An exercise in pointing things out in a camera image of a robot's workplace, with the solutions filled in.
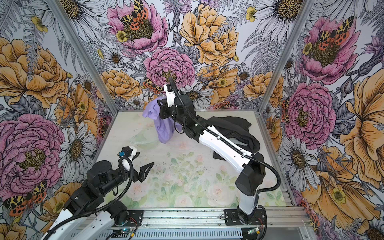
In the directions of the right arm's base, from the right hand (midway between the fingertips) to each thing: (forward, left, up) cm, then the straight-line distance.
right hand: (158, 105), depth 70 cm
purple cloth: (0, 0, -15) cm, 15 cm away
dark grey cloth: (+15, -45, -37) cm, 60 cm away
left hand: (-20, +7, -17) cm, 27 cm away
